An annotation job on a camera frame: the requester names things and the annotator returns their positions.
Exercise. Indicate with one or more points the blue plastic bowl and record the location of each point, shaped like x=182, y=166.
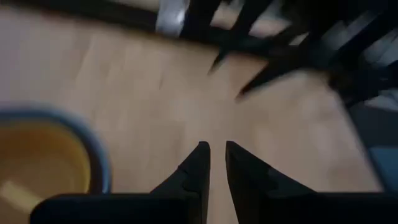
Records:
x=97, y=152

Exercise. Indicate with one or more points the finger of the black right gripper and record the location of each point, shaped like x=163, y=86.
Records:
x=273, y=73
x=225, y=55

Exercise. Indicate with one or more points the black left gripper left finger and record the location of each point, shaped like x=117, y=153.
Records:
x=197, y=174

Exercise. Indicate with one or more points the small yellow plastic bowl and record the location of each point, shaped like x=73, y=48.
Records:
x=40, y=155

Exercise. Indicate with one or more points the black aluminium table frame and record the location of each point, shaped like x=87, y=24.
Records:
x=124, y=15

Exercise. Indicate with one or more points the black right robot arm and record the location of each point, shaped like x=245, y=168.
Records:
x=360, y=71

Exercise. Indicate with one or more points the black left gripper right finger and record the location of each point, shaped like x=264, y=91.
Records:
x=248, y=180

